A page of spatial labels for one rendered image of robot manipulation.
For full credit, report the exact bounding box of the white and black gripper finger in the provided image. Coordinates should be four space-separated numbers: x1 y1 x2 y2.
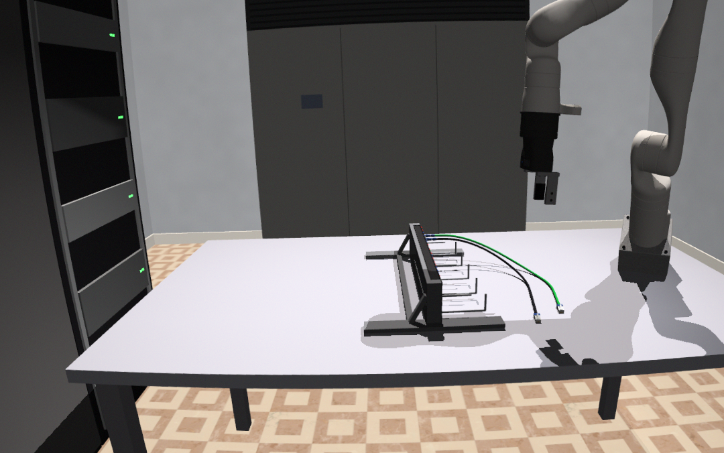
524 169 546 200
536 172 560 205

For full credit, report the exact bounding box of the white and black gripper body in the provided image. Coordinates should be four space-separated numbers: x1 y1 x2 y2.
520 86 582 172

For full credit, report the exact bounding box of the dark grey rack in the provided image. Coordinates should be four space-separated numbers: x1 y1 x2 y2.
364 223 505 334

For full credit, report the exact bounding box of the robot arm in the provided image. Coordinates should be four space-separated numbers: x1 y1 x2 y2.
524 0 708 248

